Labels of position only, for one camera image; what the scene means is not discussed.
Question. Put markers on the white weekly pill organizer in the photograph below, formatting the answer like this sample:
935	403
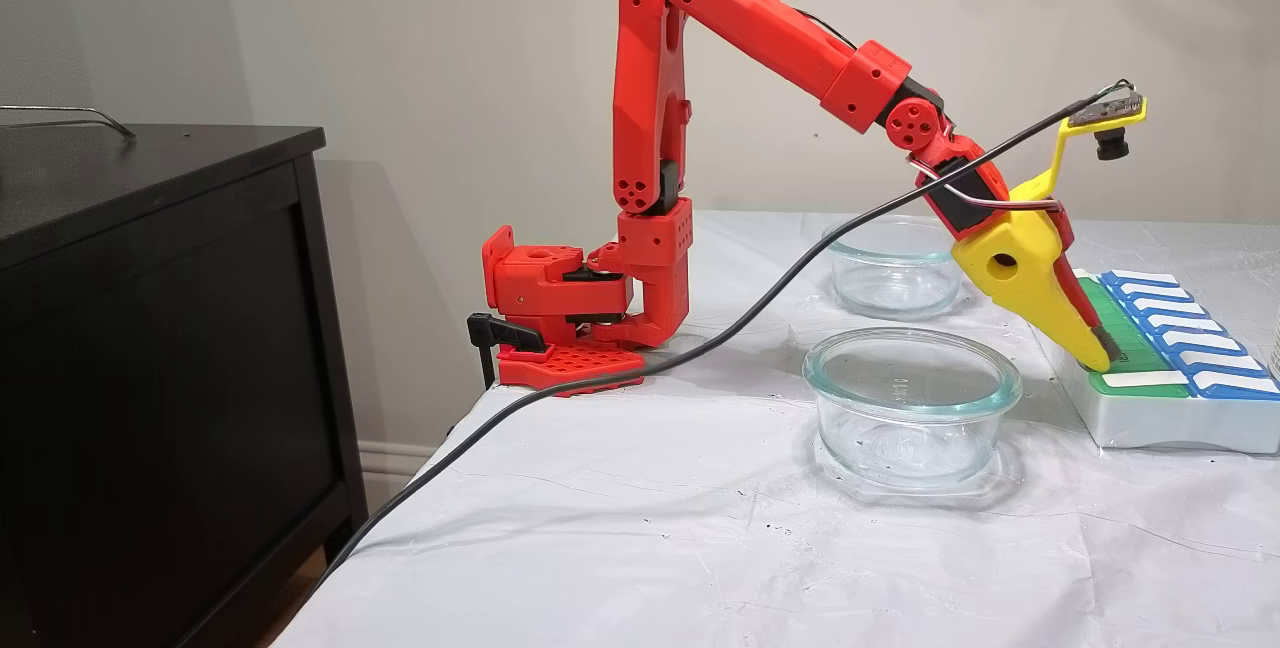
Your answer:
1150	423

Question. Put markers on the clear glass bowl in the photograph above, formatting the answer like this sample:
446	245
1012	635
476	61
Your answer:
880	288
900	428

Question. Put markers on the paper wrapped ridged container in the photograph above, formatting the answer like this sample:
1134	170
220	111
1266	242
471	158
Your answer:
1277	348

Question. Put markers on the white tablecloth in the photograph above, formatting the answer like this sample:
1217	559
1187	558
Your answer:
650	548

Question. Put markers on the black table clamp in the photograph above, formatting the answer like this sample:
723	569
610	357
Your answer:
490	333

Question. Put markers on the black wooden cabinet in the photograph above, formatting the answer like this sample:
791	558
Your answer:
150	378

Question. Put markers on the black camera circuit board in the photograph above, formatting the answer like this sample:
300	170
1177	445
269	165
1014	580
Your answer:
1105	110

